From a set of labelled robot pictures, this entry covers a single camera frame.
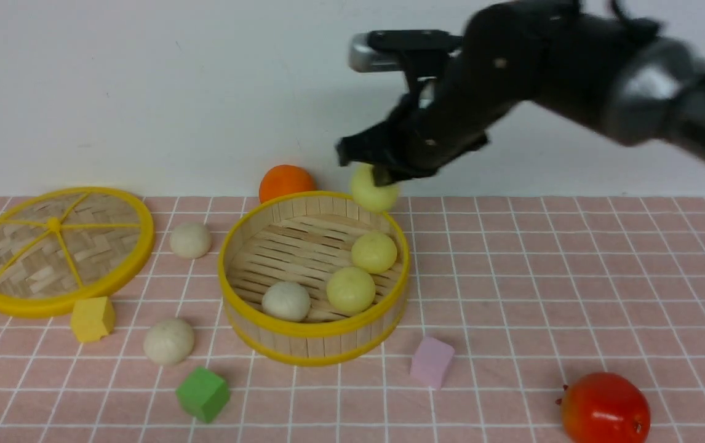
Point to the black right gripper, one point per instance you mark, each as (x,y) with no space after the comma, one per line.
(470,98)

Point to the yellow bun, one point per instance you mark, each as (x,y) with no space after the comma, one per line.
(374,252)
(350,290)
(369,196)

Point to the white bun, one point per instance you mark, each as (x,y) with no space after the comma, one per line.
(190,240)
(169,342)
(287,300)

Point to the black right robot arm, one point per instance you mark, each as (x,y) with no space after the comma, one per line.
(618,77)

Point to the bamboo steamer tray yellow rim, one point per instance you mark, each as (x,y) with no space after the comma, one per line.
(306,237)

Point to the bamboo steamer lid yellow rim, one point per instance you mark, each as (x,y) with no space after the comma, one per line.
(69,245)

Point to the orange fruit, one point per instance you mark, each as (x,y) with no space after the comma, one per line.
(284,179)

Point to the pink grid tablecloth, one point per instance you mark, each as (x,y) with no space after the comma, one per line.
(532,293)

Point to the pink foam cube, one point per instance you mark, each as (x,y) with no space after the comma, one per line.
(431,361)

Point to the green foam cube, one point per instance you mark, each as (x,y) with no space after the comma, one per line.
(203,394)

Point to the red pomegranate fruit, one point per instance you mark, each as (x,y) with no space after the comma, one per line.
(604,407)

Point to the yellow foam cube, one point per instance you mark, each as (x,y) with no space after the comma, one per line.
(93,319)

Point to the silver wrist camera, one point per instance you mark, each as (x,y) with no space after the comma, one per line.
(397,50)

